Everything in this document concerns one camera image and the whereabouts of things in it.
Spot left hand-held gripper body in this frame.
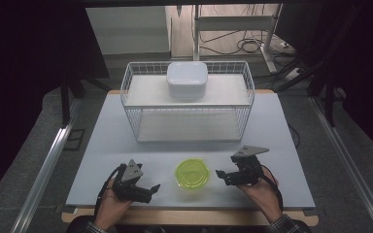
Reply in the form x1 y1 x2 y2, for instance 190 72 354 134
111 158 149 203

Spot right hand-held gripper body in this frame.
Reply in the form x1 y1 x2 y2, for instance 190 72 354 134
229 145 270 187

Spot white wire shelf rack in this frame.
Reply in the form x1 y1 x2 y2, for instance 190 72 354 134
119 60 255 144

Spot white square lidded box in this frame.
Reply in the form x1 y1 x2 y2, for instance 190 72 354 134
165 61 209 100

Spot person's right hand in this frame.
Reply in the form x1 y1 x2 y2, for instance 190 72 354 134
237 166 285 223

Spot person's left hand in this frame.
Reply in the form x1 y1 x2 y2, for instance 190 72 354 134
93 178 134 231

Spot black stand leg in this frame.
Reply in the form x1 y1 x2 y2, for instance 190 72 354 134
59 72 86 128
307 77 337 128

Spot white power strip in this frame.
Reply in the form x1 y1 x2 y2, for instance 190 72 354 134
284 67 305 82

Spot dark curtain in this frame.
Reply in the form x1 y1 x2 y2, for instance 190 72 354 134
0 0 111 208
275 0 373 163

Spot white panel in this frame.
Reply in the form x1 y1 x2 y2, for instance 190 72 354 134
85 5 172 55

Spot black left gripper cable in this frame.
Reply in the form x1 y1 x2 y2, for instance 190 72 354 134
93 163 128 216

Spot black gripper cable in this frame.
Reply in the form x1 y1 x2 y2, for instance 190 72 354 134
93 163 128 216
261 164 285 212

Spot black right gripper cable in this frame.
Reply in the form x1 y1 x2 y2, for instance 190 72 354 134
261 164 285 212

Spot aluminium rail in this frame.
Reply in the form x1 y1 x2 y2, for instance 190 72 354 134
10 125 73 233
308 96 373 233

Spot black floor cables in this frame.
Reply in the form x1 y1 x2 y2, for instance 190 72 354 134
199 29 294 56

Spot white metal desk frame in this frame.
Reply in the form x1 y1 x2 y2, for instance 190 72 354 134
192 3 284 74

